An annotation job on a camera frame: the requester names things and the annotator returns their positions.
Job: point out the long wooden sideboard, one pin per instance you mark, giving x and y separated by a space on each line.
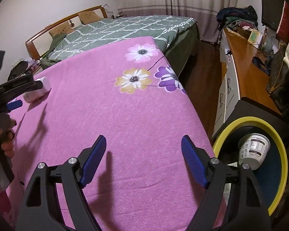
243 89

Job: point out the pink floral tablecloth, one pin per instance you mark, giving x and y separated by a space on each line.
115 90

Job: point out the black television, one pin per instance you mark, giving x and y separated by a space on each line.
271 12

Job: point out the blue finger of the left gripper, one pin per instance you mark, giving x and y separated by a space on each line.
15 104

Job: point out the white pill bottle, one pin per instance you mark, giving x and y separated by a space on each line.
32 96

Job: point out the pile of dark clothes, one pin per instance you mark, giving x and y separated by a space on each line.
233 16

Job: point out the brown pillow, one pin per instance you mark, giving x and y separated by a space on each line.
87 17
60 29

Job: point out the green quilted bed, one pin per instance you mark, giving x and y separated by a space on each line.
175 36

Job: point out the person's left hand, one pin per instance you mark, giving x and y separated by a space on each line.
7 145

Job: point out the yellow rimmed trash bin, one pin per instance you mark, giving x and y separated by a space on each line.
272 174

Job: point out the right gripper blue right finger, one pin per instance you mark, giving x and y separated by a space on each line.
197 160

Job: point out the wooden headboard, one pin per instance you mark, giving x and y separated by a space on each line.
38 44

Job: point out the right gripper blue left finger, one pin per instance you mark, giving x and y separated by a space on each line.
89 160

